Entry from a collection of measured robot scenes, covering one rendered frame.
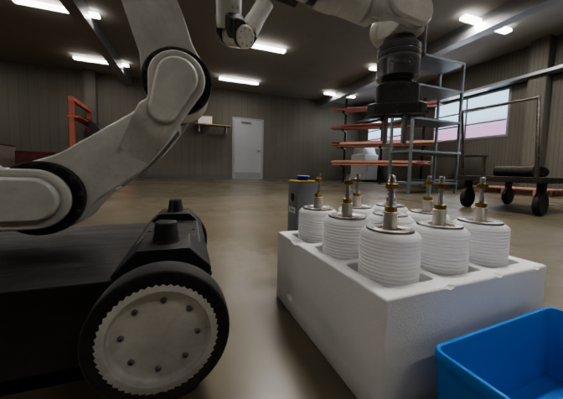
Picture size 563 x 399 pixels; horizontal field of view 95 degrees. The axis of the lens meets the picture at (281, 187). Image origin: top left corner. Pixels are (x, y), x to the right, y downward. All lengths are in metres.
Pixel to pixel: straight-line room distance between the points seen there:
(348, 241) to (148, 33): 0.59
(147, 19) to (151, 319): 0.58
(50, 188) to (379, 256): 0.58
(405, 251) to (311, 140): 10.00
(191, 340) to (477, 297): 0.45
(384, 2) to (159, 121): 0.49
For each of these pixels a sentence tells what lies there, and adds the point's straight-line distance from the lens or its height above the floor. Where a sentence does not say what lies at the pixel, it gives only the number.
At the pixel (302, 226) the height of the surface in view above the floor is 0.21.
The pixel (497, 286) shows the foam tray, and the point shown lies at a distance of 0.58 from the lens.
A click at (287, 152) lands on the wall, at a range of 9.94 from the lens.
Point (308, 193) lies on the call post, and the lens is 0.80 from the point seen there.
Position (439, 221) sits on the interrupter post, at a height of 0.26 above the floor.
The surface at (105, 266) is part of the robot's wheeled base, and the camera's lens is 0.57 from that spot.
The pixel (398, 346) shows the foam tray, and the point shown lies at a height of 0.11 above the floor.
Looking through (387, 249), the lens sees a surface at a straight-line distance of 0.43.
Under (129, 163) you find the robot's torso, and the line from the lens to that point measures 0.64.
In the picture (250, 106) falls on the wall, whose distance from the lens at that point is 9.76.
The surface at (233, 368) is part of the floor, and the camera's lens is 0.55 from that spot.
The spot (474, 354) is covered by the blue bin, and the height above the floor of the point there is 0.09.
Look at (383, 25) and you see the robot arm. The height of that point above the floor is 0.66.
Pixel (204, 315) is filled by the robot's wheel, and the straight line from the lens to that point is 0.46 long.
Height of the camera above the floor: 0.34
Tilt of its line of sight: 4 degrees down
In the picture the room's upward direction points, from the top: 1 degrees clockwise
